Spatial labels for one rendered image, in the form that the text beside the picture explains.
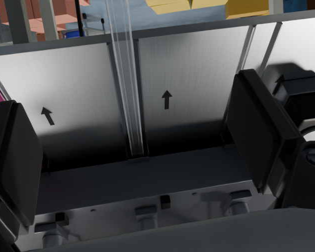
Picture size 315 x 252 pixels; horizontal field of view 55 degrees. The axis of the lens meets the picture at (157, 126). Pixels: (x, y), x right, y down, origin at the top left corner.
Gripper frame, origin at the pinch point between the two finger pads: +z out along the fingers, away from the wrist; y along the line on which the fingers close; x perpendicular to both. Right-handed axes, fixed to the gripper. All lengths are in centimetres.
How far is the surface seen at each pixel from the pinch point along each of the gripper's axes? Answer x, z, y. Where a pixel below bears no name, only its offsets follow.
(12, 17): -16, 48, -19
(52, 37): -32, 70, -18
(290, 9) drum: -142, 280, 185
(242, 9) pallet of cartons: -184, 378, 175
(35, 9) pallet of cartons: -125, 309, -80
